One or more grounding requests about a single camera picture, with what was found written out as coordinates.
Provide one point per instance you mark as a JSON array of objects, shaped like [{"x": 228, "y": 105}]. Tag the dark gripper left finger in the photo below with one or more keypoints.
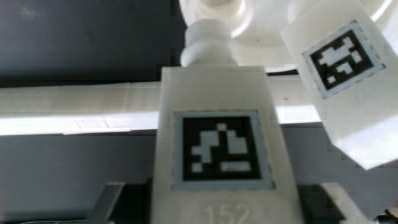
[{"x": 122, "y": 207}]

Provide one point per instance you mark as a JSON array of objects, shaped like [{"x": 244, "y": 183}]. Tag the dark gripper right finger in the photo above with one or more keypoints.
[{"x": 330, "y": 207}]

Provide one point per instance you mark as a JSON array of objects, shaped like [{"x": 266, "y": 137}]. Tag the white U-shaped fence wall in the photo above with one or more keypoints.
[{"x": 129, "y": 106}]

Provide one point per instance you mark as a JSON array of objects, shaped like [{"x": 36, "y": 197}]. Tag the white stool leg with tag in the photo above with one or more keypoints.
[{"x": 347, "y": 66}]

